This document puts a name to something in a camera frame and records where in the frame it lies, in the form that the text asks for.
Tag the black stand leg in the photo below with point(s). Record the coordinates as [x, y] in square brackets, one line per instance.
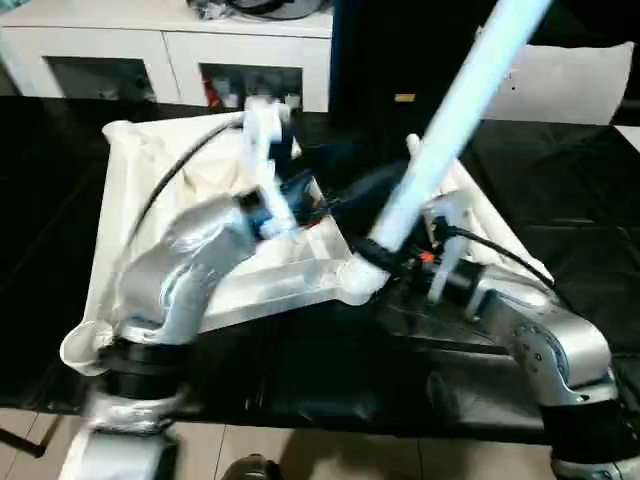
[22, 442]

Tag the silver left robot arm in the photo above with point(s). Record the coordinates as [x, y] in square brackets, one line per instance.
[190, 250]

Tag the dark blue cabinet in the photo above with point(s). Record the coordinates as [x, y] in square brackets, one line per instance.
[337, 50]

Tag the grey cushion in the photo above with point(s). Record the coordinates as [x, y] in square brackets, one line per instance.
[565, 80]

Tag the white plastic table top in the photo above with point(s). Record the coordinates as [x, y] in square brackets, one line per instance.
[130, 200]

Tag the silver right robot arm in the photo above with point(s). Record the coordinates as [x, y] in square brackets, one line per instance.
[550, 340]

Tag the black mat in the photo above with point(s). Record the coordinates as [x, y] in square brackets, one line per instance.
[575, 210]

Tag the white board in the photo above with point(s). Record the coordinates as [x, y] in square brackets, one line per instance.
[630, 134]

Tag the small beige label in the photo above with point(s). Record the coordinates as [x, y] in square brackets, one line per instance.
[405, 97]

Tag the dark grey bag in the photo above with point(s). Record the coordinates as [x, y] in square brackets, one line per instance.
[260, 7]

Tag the white cabinet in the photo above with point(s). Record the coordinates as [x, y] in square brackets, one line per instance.
[150, 40]

